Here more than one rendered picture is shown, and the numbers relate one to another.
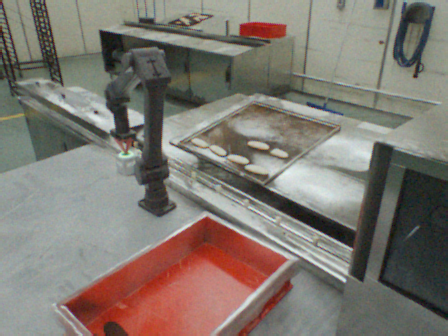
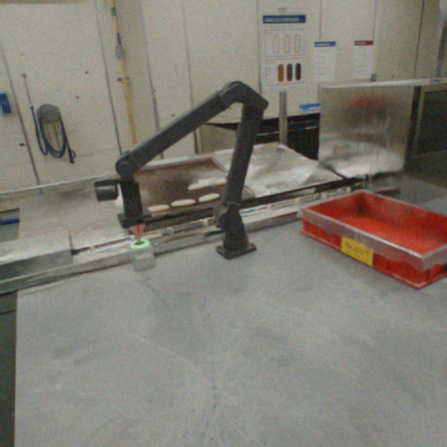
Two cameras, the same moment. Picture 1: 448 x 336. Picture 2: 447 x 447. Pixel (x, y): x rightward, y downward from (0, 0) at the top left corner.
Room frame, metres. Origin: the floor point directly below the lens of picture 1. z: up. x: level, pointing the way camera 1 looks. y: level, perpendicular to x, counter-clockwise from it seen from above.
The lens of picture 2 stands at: (0.75, 1.23, 1.36)
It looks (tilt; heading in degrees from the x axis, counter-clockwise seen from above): 22 degrees down; 293
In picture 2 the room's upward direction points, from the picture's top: 5 degrees counter-clockwise
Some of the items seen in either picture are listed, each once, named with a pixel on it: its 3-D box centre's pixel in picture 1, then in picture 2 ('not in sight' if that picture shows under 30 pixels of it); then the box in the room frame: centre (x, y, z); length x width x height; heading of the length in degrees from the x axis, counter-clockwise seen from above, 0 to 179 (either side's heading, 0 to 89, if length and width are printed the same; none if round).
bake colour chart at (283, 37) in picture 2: not in sight; (284, 53); (1.20, -1.09, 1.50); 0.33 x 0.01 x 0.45; 41
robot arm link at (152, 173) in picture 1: (150, 175); (227, 220); (1.13, 0.27, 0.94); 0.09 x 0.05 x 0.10; 32
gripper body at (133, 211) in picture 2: (122, 126); (133, 208); (1.38, 0.42, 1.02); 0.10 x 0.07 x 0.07; 44
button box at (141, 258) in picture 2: (128, 166); (142, 258); (1.38, 0.41, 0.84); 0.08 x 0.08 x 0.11; 44
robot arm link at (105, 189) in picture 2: (114, 100); (114, 181); (1.41, 0.44, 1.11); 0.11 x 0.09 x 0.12; 32
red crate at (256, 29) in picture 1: (262, 29); not in sight; (5.07, -0.45, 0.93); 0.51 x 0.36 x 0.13; 48
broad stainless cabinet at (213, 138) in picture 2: not in sight; (293, 155); (1.42, -2.71, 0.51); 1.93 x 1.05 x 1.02; 44
